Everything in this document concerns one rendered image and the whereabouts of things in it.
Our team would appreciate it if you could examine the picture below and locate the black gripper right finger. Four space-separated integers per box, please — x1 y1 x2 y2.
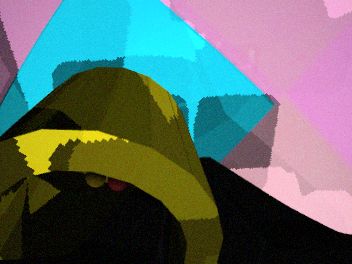
200 156 352 264

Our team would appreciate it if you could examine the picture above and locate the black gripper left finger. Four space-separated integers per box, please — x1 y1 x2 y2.
0 187 172 264

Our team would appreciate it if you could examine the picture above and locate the yellow cup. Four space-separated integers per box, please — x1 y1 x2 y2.
0 67 224 264

